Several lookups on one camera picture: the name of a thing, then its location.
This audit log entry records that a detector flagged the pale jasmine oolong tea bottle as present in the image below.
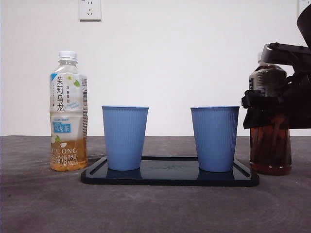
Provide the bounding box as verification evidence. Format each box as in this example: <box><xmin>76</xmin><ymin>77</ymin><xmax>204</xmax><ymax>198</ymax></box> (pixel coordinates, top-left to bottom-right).
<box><xmin>49</xmin><ymin>50</ymin><xmax>88</xmax><ymax>172</ymax></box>

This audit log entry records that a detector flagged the dark brown tea bottle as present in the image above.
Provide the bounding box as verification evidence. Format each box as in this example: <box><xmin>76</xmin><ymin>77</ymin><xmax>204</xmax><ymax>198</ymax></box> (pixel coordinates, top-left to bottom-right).
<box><xmin>249</xmin><ymin>52</ymin><xmax>292</xmax><ymax>176</ymax></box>

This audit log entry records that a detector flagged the white wall socket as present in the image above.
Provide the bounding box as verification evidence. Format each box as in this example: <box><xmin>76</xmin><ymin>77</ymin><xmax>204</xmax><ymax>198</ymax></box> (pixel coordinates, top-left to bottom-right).
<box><xmin>298</xmin><ymin>0</ymin><xmax>311</xmax><ymax>19</ymax></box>
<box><xmin>79</xmin><ymin>0</ymin><xmax>102</xmax><ymax>22</ymax></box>

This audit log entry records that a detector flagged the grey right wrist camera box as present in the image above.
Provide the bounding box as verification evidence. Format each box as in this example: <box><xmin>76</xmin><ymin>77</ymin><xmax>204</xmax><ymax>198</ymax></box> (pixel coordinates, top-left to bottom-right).
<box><xmin>261</xmin><ymin>42</ymin><xmax>307</xmax><ymax>67</ymax></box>

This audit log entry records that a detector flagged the dark rectangular tray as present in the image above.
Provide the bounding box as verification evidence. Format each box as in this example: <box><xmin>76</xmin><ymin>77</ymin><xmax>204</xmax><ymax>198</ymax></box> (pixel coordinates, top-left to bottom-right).
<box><xmin>80</xmin><ymin>156</ymin><xmax>260</xmax><ymax>187</ymax></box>

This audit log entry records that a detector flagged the blue ribbed cup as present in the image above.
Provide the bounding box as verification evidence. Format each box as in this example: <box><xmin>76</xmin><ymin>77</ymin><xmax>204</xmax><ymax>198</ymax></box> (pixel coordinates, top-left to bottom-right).
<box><xmin>190</xmin><ymin>105</ymin><xmax>241</xmax><ymax>173</ymax></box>
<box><xmin>101</xmin><ymin>105</ymin><xmax>149</xmax><ymax>171</ymax></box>

